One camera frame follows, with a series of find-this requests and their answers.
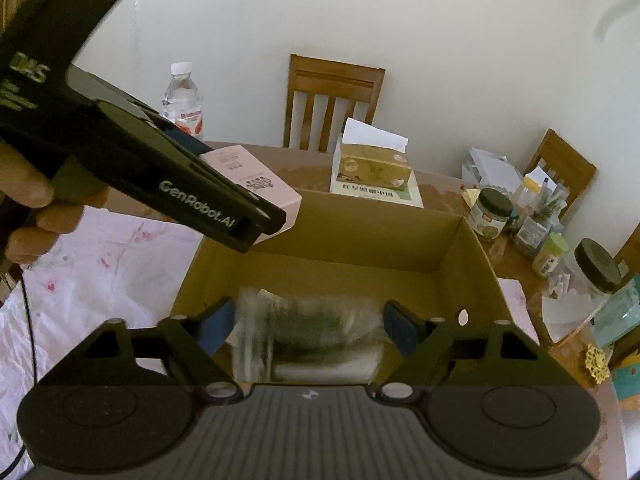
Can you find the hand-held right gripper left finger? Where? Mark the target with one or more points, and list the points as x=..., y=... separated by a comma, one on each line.
x=216, y=327

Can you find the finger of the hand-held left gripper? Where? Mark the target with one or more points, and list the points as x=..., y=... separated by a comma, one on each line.
x=220, y=210
x=187, y=141

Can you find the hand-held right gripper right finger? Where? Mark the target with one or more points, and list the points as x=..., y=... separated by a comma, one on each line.
x=400, y=330

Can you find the pink cardboard box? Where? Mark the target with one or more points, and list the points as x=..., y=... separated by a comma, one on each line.
x=260, y=180

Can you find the brown cardboard box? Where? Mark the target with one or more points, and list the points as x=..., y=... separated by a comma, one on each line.
x=350, y=240

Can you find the person's left hand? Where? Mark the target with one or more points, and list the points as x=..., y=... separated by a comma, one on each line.
x=25, y=180

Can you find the clear water bottle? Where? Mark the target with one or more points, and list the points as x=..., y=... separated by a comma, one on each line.
x=182, y=100

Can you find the pink floral tablecloth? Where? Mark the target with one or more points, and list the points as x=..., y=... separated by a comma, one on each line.
x=115, y=270

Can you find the green and white book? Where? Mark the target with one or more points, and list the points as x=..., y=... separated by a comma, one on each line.
x=380, y=196

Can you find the small jar with black lid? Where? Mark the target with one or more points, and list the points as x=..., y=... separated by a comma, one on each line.
x=491, y=215

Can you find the yellow sticky notes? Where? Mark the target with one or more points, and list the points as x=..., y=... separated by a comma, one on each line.
x=471, y=197

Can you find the yellow tissue box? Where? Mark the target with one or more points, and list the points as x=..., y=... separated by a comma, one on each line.
x=372, y=162

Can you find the yellow-green plastic bottle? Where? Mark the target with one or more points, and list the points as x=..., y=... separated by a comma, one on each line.
x=550, y=255

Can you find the clear jar of pens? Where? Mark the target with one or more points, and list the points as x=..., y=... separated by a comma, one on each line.
x=537, y=220

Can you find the stack of white papers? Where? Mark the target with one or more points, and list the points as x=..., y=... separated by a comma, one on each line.
x=492, y=167

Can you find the yellow crochet coaster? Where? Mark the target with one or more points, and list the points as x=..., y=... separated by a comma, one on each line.
x=598, y=364

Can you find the large clear jar black lid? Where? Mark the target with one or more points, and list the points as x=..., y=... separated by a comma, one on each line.
x=592, y=270

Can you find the yellow and teal bag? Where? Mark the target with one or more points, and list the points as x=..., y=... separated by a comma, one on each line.
x=627, y=380

